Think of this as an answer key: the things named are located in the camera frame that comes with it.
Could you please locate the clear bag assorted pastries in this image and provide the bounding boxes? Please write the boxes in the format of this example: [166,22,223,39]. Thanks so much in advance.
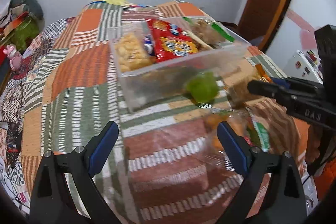
[183,17,235,51]

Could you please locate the green round snack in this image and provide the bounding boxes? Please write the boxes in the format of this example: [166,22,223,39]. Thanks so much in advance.
[185,72,219,103]

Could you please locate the orange bread snack packet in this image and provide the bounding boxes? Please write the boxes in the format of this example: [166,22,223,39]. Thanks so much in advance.
[200,103,271,152]

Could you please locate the pink plush toy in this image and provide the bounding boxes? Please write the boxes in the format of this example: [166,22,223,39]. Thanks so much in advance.
[3,44,22,71]

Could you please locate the popcorn puff clear bag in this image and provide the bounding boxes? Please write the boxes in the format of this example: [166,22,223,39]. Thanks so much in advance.
[114,32,155,73]

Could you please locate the white sticker covered appliance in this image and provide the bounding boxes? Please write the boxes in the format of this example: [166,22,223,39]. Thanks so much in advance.
[283,50,323,84]

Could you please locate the right hand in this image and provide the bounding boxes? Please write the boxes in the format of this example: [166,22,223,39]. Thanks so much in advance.
[305,125,323,164]

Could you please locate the red biscuit snack packet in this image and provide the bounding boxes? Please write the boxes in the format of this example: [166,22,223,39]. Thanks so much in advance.
[147,19,198,63]

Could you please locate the clear plastic storage box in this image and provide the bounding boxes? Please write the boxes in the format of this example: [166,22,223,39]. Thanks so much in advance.
[107,21,251,112]

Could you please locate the patchwork striped bed blanket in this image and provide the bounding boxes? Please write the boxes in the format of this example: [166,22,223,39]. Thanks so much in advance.
[1,2,307,223]

